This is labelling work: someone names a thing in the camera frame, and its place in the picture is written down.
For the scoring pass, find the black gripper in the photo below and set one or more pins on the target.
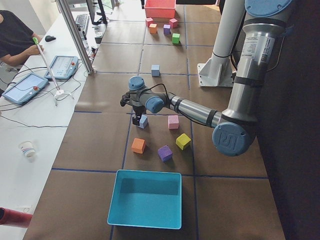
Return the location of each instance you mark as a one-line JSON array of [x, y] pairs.
[[137, 110]]

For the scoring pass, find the light blue foam block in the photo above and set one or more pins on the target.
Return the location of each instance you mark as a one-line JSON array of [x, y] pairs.
[[155, 70], [143, 122]]

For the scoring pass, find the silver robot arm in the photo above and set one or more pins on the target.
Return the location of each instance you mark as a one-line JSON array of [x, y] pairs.
[[241, 53]]

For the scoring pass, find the orange foam block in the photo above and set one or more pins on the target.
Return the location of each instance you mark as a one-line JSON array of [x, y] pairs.
[[138, 145], [153, 28]]

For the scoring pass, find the pink foam block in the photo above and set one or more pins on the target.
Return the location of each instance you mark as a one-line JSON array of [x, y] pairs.
[[173, 122]]

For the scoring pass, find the near purple foam block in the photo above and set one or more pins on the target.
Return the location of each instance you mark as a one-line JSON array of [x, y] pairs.
[[165, 153]]

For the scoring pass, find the yellow foam block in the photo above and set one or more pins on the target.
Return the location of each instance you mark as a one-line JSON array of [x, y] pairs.
[[183, 141]]

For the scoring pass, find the blue plastic bin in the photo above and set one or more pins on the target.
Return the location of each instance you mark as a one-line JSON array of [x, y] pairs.
[[146, 199]]

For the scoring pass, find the green foam block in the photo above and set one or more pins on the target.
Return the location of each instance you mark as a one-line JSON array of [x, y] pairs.
[[175, 38]]

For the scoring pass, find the far orange foam block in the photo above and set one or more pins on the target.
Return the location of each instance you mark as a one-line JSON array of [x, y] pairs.
[[153, 28]]

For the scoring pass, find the far teach pendant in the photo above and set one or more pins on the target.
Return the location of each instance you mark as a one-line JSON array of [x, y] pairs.
[[64, 67]]

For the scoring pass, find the teach pendant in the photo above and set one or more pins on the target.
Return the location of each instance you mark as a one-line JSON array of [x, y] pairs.
[[25, 89], [64, 67]]

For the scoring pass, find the red foam block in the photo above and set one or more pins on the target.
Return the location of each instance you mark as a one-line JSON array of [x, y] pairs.
[[149, 21], [173, 22]]

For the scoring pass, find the near teach pendant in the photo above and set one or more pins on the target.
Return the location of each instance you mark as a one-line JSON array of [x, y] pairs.
[[25, 89]]

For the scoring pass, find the paper cup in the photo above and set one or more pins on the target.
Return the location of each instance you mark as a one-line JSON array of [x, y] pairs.
[[27, 148]]

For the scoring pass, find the black keyboard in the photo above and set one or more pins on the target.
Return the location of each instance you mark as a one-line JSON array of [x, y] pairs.
[[82, 21]]

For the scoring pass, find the red plastic bin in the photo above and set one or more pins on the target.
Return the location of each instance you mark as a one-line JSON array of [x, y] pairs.
[[160, 9]]

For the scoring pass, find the black computer mouse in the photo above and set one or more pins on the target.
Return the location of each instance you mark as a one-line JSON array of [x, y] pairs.
[[49, 38]]

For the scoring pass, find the white stick with green tip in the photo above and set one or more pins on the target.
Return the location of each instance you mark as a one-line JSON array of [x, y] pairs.
[[59, 91]]

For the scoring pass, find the seated person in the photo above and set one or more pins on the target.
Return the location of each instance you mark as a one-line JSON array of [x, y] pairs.
[[16, 40]]

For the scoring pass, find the red cylinder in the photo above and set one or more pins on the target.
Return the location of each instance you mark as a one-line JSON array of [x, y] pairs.
[[13, 218]]

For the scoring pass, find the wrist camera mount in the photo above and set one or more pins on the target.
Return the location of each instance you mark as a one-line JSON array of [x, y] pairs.
[[126, 99]]

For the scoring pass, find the white camera mast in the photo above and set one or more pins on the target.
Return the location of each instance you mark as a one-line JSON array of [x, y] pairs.
[[217, 71]]

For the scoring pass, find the aluminium frame post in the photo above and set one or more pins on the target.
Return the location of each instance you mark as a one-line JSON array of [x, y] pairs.
[[72, 27]]

